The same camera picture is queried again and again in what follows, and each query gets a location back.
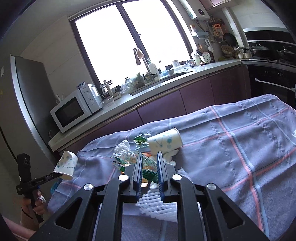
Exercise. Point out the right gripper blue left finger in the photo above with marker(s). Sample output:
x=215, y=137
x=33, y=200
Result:
x=134, y=172

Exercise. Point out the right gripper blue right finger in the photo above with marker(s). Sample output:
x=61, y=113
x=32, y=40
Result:
x=165, y=172

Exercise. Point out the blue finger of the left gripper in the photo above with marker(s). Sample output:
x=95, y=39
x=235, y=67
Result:
x=49, y=177

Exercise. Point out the white tissue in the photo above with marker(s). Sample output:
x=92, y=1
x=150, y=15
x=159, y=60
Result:
x=124, y=146
x=168, y=157

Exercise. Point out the orange peel piece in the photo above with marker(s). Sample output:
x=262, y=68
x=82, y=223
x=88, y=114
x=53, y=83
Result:
x=148, y=155

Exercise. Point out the small white foam net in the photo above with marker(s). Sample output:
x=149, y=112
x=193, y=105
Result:
x=151, y=205

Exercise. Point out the paper cup with blue dots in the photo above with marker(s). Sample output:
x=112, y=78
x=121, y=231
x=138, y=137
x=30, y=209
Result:
x=165, y=142

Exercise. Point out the green clear candy wrapper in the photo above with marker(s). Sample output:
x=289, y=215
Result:
x=141, y=140

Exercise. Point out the pink sleeved left forearm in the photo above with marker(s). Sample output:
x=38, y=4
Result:
x=24, y=230

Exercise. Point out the teal plastic trash bin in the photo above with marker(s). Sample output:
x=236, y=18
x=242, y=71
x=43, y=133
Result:
x=55, y=185

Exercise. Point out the purple kitchen base cabinets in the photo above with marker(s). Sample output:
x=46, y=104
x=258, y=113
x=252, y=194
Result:
x=221, y=87

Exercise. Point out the white kitchen countertop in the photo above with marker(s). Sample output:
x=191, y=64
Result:
x=128, y=103

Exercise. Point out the kitchen sink faucet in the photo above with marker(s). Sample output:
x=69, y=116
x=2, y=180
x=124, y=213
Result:
x=140, y=58

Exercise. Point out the large kitchen window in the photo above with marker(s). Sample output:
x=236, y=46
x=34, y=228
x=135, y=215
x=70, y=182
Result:
x=108, y=33

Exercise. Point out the person's left hand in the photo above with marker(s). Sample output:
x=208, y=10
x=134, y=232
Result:
x=39, y=208

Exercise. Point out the grey steel refrigerator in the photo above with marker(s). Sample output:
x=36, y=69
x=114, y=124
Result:
x=26, y=122

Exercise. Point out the blue plaid tablecloth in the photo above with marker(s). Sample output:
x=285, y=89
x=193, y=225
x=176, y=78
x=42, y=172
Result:
x=246, y=148

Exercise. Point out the white microwave oven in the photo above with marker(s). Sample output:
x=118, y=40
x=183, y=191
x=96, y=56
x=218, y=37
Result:
x=76, y=107

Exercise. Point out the white soap dispenser bottle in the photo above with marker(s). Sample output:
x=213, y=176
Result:
x=153, y=69

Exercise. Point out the blue white bowl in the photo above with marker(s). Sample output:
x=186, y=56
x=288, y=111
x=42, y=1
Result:
x=80, y=85

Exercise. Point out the black built-in oven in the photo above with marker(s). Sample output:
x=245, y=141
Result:
x=276, y=73

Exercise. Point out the black hanging frying pan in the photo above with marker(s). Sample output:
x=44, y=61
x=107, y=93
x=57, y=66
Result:
x=230, y=40

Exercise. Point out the black wok with lid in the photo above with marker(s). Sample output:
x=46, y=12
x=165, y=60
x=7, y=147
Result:
x=257, y=51

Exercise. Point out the white wall water heater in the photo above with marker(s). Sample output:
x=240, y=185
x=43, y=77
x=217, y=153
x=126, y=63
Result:
x=195, y=9

